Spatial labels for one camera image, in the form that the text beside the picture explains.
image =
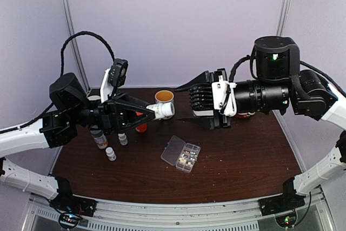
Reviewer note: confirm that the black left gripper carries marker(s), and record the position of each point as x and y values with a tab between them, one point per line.
124	116

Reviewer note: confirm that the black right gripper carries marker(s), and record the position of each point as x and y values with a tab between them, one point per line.
211	122

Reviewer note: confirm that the orange pill bottle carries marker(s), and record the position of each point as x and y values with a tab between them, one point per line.
143	127

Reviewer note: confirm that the grey-capped orange label bottle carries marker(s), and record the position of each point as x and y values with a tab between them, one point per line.
99	138

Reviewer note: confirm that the small white pill bottle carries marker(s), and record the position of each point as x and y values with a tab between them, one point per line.
110	154

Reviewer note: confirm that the clear plastic pill organizer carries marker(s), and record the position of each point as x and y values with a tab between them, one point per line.
177	148

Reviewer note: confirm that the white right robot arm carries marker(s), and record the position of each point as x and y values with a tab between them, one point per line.
313	93

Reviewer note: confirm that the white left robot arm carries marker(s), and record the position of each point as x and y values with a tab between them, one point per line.
57	128

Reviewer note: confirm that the white pills in organizer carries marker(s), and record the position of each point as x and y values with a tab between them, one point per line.
186	162

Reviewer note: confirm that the red saucer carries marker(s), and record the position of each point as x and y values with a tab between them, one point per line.
245	115

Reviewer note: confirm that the white ceramic bowl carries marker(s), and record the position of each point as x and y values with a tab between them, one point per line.
94	99

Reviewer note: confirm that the yellow-lined patterned mug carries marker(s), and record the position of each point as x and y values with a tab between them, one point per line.
164	96

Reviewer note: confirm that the aluminium frame post right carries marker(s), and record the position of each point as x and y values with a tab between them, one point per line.
281	9

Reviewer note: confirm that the aluminium frame post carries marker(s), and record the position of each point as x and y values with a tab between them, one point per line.
281	9
74	46

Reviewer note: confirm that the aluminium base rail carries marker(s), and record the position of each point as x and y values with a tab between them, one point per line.
234	215

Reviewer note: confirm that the aluminium frame post left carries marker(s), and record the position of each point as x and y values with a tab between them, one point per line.
74	46

